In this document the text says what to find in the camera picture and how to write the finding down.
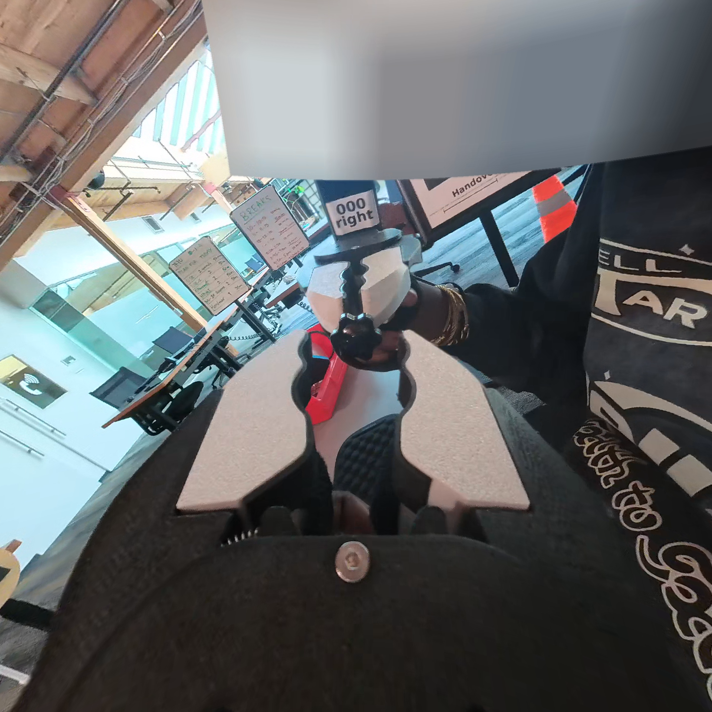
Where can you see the black printed sweatshirt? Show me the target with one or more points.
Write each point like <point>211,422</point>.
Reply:
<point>639,389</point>

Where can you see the black office chair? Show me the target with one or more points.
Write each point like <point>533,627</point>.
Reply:
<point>119,386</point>
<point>172,339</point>

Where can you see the black mesh pad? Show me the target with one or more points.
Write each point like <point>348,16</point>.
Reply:
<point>364,456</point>

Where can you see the red plastic bin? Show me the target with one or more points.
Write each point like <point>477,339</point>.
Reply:
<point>328,384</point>

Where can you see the black star knob screw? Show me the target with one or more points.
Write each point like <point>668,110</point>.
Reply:
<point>356,336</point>

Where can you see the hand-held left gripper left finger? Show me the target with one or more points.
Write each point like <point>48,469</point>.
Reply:
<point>250,434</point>

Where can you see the person's right hand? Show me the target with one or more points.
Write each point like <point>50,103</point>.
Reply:
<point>425,317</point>

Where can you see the orange traffic cone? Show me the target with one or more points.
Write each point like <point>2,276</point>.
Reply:
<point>556,208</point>

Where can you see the grey-topped office desk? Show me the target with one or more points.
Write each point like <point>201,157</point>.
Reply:
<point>286,289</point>

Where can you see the whiteboard on black stand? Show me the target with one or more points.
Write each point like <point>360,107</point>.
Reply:
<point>208,275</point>
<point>270,228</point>

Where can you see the framed tag sign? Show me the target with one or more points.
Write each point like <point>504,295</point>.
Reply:
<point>473,194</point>

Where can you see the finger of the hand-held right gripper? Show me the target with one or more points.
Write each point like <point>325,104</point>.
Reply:
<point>386,283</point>
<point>328,292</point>

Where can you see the wooden support post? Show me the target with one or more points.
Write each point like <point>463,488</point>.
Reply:
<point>128,261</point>

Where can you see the wall logo window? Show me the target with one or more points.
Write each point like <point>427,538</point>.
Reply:
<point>33,384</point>

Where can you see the black chair wheel base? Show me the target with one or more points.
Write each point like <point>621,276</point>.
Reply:
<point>436,268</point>

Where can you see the person's left hand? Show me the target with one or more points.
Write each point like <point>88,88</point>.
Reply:
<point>353,512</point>

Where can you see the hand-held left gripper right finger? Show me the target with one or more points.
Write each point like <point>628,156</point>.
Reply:
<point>461,439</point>

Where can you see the brown-edged office desk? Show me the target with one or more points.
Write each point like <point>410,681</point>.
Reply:
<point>167,384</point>

